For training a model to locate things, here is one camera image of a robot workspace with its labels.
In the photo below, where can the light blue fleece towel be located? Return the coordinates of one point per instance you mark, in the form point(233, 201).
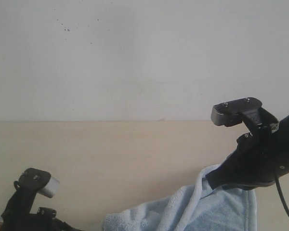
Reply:
point(194, 207)

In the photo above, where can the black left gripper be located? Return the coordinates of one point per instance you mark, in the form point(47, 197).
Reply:
point(17, 215)

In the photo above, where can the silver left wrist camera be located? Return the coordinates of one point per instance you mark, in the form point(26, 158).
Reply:
point(51, 188)

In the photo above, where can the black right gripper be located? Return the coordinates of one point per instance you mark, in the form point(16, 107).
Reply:
point(252, 163)

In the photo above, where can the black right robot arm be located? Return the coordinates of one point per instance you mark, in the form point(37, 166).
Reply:
point(282, 154)

